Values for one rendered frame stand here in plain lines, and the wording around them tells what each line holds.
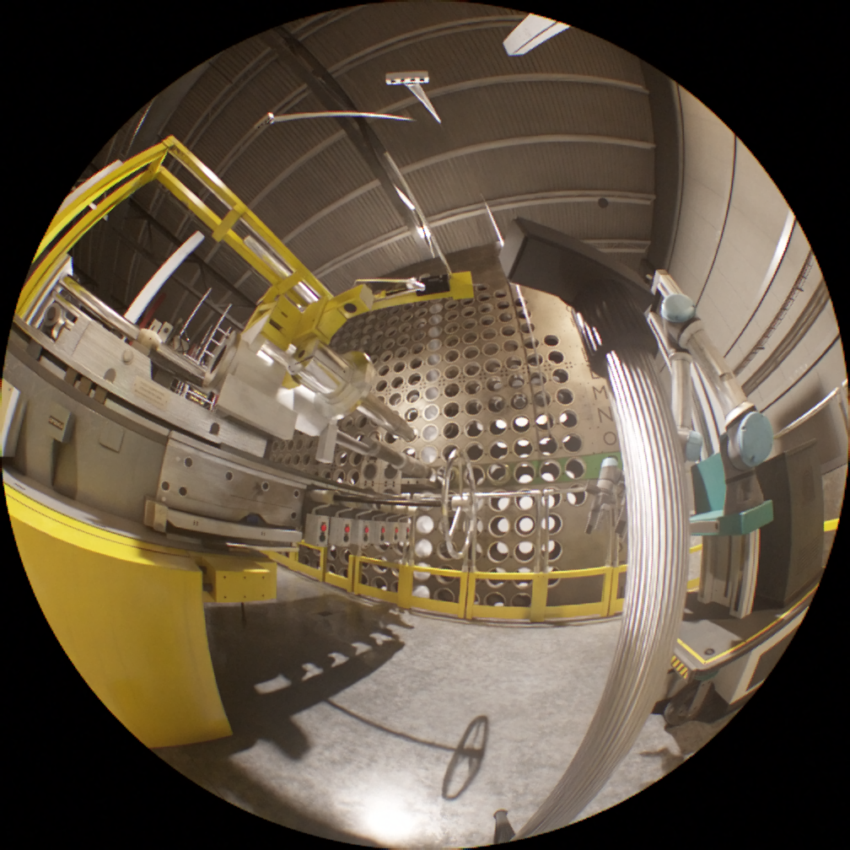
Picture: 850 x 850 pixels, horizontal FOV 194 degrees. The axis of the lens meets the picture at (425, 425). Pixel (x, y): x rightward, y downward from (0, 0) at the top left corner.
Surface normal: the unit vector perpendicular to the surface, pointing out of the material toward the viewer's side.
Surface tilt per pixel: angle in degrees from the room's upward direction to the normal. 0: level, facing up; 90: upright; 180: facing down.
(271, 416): 90
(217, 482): 90
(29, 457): 90
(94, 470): 90
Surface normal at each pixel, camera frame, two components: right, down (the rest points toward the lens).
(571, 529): -0.40, -0.36
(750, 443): -0.72, -0.18
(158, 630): 0.92, -0.10
